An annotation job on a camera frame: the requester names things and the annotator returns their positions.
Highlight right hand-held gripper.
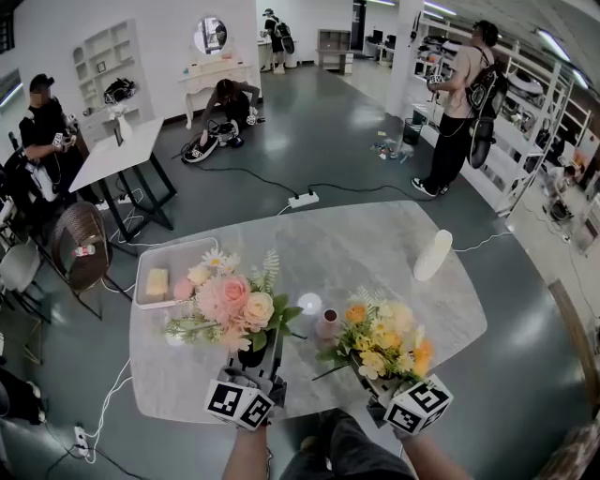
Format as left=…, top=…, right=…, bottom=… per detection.
left=351, top=351, right=455, bottom=437

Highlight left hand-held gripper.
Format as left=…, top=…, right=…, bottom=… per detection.
left=203, top=325, right=288, bottom=431

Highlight yellow orange flower bouquet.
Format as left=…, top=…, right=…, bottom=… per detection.
left=312, top=285, right=435, bottom=382

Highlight pink flower bouquet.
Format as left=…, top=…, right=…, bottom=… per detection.
left=163, top=247, right=308, bottom=355

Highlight pink vase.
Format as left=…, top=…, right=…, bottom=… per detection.
left=314, top=308, right=339, bottom=339

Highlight person's left forearm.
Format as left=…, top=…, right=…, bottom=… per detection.
left=219, top=424, right=271, bottom=480

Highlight person's right forearm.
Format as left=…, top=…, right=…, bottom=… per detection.
left=397, top=428, right=463, bottom=480

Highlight white ribbed vase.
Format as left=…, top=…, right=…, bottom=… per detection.
left=412, top=229, right=454, bottom=282

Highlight person's grey trousers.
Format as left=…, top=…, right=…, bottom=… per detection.
left=280, top=408, right=413, bottom=480

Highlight yellow sponge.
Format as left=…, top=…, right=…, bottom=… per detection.
left=144, top=267, right=170, bottom=297

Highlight white rectangular tray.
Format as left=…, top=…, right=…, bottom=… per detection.
left=133, top=236, right=220, bottom=310

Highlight black white backpack rig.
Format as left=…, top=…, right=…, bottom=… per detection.
left=181, top=119, right=245, bottom=165

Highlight floral patterned stool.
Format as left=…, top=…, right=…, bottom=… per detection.
left=546, top=421, right=600, bottom=480

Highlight brown wicker chair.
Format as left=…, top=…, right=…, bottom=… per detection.
left=50, top=201, right=135, bottom=320

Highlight pile of small coloured items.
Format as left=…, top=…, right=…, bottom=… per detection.
left=369, top=130, right=416, bottom=165

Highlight black waste bin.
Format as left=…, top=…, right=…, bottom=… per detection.
left=401, top=116, right=428, bottom=145

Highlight white table with black legs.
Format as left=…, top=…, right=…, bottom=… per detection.
left=68, top=116, right=178, bottom=243

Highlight beige padded chair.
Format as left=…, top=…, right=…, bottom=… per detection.
left=0, top=241, right=53, bottom=324

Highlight white shelving rack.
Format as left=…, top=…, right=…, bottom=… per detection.
left=412, top=13, right=592, bottom=217

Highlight white vanity table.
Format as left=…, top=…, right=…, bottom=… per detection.
left=177, top=54, right=263, bottom=130

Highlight black bag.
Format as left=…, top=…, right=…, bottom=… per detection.
left=102, top=77, right=141, bottom=104

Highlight wooden cabinet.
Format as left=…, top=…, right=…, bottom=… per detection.
left=316, top=28, right=355, bottom=76

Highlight white power cable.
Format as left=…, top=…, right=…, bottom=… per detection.
left=79, top=358, right=135, bottom=463
left=453, top=231, right=515, bottom=252

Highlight black floor cable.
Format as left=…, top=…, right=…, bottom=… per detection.
left=307, top=182, right=435, bottom=203
left=171, top=149, right=301, bottom=198
left=44, top=440, right=137, bottom=480

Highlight round wall mirror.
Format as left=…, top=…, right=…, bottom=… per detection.
left=193, top=16, right=228, bottom=55

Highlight white wall shelf unit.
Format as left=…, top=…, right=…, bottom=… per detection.
left=72, top=18, right=156, bottom=142

